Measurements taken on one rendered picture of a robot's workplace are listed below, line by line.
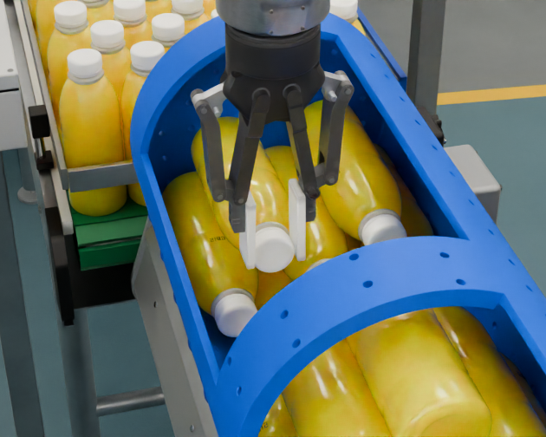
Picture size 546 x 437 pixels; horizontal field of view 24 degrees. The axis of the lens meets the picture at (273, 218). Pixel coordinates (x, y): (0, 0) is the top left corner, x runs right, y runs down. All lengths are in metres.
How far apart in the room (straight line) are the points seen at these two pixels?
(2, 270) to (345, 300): 0.86
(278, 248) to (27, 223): 2.01
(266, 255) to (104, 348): 1.62
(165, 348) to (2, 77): 0.35
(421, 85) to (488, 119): 1.58
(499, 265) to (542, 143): 2.44
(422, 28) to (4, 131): 0.67
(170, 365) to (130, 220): 0.23
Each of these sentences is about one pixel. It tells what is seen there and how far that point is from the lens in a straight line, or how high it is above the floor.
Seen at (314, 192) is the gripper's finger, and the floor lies 1.19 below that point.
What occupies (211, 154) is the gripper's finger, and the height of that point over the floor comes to 1.24.
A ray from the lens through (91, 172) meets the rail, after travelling 1.49.
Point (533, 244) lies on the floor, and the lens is 3.02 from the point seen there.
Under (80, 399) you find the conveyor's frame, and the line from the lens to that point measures 2.10.
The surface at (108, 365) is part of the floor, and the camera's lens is 2.67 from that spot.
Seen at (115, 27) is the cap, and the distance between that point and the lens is 1.52.
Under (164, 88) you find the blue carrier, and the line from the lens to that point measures 1.23.
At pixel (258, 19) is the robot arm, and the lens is 0.95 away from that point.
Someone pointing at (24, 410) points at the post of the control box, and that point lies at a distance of 1.86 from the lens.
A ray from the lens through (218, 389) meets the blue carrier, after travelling 0.98.
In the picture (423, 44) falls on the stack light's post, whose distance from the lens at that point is 1.87.
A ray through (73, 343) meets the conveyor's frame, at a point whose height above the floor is 0.47.
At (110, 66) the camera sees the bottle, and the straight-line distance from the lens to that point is 1.51.
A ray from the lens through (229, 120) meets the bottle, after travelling 1.25.
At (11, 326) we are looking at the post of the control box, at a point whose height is 0.67.
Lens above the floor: 1.80
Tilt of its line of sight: 36 degrees down
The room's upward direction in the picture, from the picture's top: straight up
